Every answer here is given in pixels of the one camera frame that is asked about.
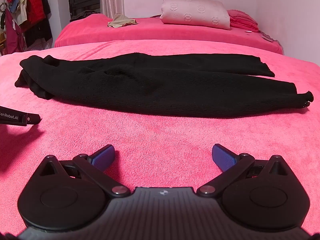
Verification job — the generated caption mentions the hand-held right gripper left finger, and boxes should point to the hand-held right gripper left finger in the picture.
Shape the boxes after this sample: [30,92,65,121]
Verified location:
[37,144,131,197]

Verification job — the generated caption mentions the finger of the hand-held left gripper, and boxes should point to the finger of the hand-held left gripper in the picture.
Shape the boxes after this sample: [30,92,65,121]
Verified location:
[24,113,42,126]

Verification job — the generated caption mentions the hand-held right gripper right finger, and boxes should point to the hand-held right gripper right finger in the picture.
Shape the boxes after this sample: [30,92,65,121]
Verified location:
[197,144,292,197]

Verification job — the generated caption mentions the black knit pants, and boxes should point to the black knit pants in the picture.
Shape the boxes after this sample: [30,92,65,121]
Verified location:
[14,52,314,118]

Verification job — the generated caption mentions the maroon hanging garment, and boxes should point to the maroon hanging garment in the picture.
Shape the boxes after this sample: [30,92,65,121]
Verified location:
[4,10,27,55]

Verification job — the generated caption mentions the black hanging coat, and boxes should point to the black hanging coat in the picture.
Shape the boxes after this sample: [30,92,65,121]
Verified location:
[24,0,53,48]

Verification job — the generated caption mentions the beige hanging shirt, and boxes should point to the beige hanging shirt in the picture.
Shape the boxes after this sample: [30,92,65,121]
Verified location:
[11,0,29,26]

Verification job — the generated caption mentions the red padded jacket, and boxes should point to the red padded jacket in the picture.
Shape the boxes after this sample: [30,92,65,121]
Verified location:
[24,0,47,32]

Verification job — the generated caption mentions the blue hanging garment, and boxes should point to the blue hanging garment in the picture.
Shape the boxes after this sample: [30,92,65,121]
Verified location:
[9,0,21,13]

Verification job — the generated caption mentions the dark cloth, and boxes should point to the dark cloth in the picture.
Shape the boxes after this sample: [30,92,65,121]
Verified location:
[69,10,101,22]

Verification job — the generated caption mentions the beige garment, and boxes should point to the beige garment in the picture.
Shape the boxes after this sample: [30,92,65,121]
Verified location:
[107,14,140,29]

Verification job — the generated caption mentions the bed with pink sheet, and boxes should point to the bed with pink sheet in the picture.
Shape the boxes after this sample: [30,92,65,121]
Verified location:
[54,13,285,55]

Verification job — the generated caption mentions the folded pink blanket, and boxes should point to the folded pink blanket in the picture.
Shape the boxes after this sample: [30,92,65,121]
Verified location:
[227,9,259,33]

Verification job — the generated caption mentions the pale pink patterned pillow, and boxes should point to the pale pink patterned pillow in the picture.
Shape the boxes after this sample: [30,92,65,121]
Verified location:
[159,0,231,30]

